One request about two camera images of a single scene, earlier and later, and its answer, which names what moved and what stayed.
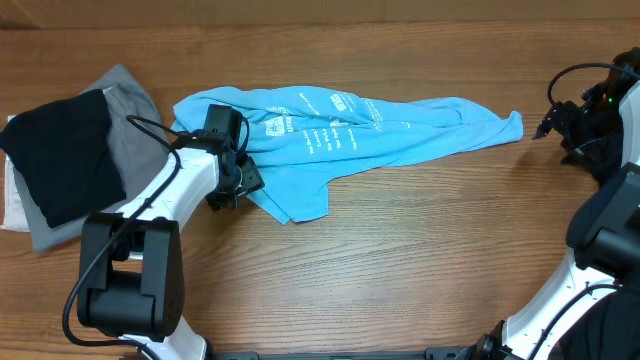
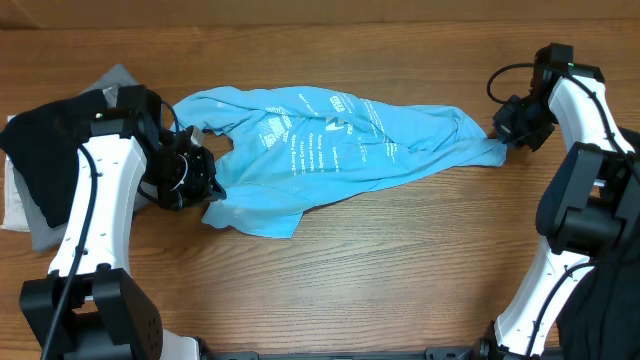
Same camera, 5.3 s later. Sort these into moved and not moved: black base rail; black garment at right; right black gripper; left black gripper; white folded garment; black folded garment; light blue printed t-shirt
Moved: light blue printed t-shirt; left black gripper; right black gripper
Not moved: black garment at right; black folded garment; white folded garment; black base rail
